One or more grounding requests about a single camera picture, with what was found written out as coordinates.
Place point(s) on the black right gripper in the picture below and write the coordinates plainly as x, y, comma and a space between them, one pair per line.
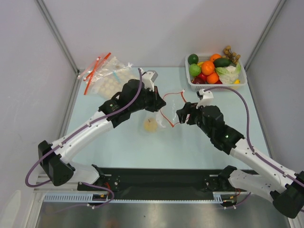
190, 114

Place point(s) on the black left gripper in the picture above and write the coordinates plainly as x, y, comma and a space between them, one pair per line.
156, 101

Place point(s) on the clear zip top bag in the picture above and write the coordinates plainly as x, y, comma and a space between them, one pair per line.
166, 117

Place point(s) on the yellow pear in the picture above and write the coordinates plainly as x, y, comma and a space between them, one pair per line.
150, 125

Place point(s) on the white cauliflower with leaves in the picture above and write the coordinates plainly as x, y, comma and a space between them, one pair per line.
228, 75

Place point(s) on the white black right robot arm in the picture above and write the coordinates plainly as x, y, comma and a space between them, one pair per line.
283, 187

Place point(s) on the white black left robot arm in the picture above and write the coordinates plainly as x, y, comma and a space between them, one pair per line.
56, 157

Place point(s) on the pile of zip bags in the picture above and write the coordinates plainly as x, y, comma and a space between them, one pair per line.
106, 76

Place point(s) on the dark red fruit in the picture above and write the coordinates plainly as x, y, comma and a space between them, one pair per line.
198, 81

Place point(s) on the small orange tangerine front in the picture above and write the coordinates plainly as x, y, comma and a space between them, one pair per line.
213, 78

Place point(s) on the light green guava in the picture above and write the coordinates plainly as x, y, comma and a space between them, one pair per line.
194, 70

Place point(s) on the white plastic fruit basket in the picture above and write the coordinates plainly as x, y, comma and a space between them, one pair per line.
205, 57

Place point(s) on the dark green lime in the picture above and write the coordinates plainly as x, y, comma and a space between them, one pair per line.
193, 59

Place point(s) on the dark green avocado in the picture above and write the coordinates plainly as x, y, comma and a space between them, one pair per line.
221, 62

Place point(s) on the orange tangerine back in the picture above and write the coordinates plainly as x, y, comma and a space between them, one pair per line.
214, 57

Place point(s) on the brown longan bunch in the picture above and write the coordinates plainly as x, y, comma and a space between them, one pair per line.
230, 55

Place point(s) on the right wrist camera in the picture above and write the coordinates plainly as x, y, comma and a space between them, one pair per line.
205, 98

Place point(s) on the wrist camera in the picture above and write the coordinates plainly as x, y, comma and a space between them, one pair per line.
148, 78
205, 98

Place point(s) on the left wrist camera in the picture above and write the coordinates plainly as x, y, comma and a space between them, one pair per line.
148, 78

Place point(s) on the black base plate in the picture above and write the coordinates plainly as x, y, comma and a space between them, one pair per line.
160, 184

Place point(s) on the white cable duct right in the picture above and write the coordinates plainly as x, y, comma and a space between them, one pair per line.
226, 197

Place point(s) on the white cable duct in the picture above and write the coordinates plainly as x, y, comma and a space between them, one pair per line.
76, 197
226, 197

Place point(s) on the white cable duct left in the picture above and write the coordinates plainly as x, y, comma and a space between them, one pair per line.
76, 197

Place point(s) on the aluminium frame post right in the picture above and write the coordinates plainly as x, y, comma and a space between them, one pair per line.
273, 17

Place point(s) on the aluminium frame post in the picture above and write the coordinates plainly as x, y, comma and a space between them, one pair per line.
56, 33
273, 17

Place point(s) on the aluminium frame post left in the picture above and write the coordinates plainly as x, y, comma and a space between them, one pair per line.
56, 33

